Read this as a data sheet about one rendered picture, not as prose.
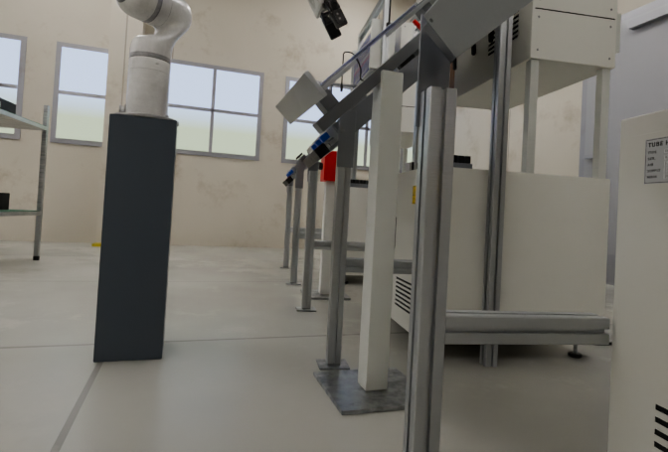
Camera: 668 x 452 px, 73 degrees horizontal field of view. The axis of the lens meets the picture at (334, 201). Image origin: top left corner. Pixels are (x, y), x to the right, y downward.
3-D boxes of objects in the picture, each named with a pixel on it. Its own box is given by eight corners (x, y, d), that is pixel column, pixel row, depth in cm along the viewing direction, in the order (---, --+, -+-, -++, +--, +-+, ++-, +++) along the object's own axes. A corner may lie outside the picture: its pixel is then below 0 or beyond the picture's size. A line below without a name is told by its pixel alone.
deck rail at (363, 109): (345, 140, 137) (332, 124, 137) (344, 141, 139) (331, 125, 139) (508, 5, 147) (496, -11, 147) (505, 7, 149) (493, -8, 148)
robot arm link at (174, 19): (120, 59, 137) (125, -19, 137) (171, 75, 152) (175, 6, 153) (145, 53, 130) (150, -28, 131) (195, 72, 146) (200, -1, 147)
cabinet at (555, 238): (419, 363, 140) (429, 165, 142) (366, 311, 209) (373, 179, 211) (602, 362, 151) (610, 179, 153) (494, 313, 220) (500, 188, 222)
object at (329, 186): (304, 299, 230) (313, 147, 231) (300, 290, 253) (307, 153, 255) (350, 300, 234) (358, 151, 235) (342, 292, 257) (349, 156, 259)
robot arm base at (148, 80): (106, 112, 126) (111, 47, 126) (116, 123, 144) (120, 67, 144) (178, 120, 132) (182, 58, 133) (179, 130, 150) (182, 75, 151)
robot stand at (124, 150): (92, 363, 125) (109, 112, 127) (103, 343, 142) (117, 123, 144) (161, 359, 131) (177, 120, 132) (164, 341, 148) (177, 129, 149)
